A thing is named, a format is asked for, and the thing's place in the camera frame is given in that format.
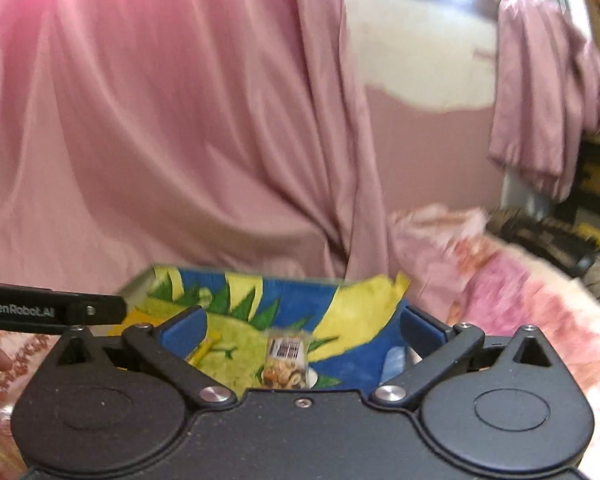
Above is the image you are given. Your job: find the beige barcode snack packet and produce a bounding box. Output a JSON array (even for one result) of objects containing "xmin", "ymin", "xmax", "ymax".
[{"xmin": 255, "ymin": 329, "xmax": 322, "ymax": 391}]

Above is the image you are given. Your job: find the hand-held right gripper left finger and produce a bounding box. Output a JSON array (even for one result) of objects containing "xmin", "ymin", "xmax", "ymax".
[{"xmin": 39, "ymin": 305, "xmax": 237, "ymax": 408}]

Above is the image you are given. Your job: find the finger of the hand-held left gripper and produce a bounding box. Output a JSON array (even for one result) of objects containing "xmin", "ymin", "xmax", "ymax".
[{"xmin": 65, "ymin": 293, "xmax": 129, "ymax": 328}]

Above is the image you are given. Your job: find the metal tray with painted lining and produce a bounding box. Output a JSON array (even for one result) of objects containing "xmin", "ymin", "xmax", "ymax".
[{"xmin": 111, "ymin": 262, "xmax": 417, "ymax": 397}]

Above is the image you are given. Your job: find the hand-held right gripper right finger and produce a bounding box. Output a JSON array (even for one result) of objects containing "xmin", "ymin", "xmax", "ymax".
[{"xmin": 369, "ymin": 305, "xmax": 563, "ymax": 408}]

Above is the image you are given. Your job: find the small pink curtain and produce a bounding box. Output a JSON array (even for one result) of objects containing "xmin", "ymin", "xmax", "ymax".
[{"xmin": 486, "ymin": 0, "xmax": 600, "ymax": 204}]

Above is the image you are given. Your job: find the large pink curtain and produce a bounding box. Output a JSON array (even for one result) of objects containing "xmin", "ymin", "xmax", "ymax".
[{"xmin": 0, "ymin": 0, "xmax": 397, "ymax": 307}]

